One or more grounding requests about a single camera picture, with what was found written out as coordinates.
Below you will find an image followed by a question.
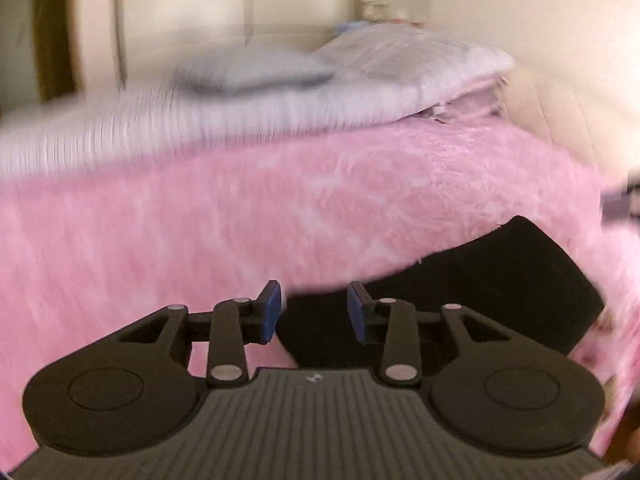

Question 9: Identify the cream wardrobe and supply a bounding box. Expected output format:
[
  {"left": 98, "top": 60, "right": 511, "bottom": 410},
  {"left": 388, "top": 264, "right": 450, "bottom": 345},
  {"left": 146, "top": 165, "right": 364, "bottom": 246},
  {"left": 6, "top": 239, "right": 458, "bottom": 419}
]
[{"left": 70, "top": 0, "right": 361, "bottom": 91}]

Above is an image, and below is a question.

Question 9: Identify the grey pillow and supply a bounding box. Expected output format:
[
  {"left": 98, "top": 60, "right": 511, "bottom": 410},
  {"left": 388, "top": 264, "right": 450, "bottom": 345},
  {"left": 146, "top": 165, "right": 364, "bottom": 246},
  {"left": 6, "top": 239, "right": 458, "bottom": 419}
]
[{"left": 172, "top": 45, "right": 337, "bottom": 95}]

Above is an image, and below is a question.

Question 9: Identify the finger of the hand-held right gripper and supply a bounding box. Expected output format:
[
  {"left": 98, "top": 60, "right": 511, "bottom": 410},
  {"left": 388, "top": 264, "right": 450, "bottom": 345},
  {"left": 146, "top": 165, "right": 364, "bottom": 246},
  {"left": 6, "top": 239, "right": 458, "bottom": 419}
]
[{"left": 600, "top": 172, "right": 640, "bottom": 226}]

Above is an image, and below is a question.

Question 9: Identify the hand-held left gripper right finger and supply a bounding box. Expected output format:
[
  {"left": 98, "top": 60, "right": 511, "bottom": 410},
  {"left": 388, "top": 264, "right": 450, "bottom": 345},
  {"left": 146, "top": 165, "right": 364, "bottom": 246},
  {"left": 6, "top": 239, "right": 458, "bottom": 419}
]
[{"left": 348, "top": 280, "right": 512, "bottom": 387}]

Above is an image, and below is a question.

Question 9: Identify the black garment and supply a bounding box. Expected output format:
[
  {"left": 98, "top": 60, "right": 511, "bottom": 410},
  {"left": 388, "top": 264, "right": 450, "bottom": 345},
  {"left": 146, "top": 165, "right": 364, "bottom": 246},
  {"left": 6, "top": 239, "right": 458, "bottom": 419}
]
[{"left": 277, "top": 215, "right": 606, "bottom": 367}]

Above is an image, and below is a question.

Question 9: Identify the pink floral blanket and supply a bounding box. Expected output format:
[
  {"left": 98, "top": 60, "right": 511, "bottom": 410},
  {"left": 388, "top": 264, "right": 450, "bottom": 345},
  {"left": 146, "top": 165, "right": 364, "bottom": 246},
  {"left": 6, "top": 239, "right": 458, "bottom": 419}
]
[{"left": 0, "top": 120, "right": 640, "bottom": 461}]

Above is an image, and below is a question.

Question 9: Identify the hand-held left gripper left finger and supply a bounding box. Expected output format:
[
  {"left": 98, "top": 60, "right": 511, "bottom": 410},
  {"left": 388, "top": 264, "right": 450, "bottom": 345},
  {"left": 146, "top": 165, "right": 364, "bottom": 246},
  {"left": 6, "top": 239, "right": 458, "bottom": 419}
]
[{"left": 118, "top": 280, "right": 282, "bottom": 388}]

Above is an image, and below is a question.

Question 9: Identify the lilac striped quilt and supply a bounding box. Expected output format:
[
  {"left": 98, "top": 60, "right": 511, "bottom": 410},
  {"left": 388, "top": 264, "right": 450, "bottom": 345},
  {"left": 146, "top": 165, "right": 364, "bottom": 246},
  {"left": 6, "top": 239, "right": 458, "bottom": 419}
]
[{"left": 0, "top": 25, "right": 516, "bottom": 176}]

